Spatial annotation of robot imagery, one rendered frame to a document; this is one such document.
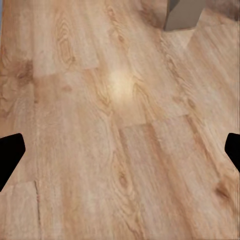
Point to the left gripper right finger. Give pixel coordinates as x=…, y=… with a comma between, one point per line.
x=232, y=148

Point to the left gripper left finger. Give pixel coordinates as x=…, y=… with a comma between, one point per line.
x=12, y=149

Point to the coffee table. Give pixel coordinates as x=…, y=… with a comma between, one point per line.
x=182, y=14

